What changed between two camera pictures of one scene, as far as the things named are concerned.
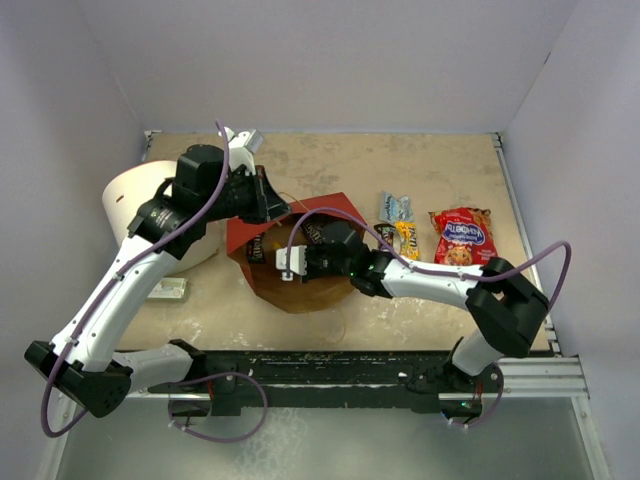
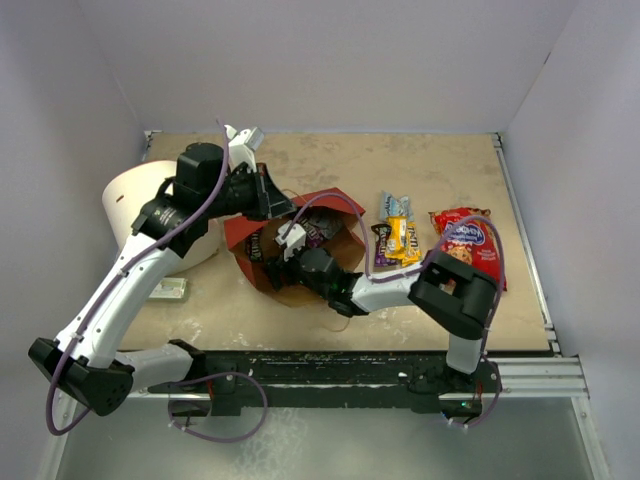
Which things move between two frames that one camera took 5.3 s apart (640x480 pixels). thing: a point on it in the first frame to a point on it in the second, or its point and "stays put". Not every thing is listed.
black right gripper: [310, 250] to [274, 268]
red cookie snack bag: [463, 236] stays put
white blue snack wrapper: [394, 209] stays put
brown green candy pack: [256, 249] stays put
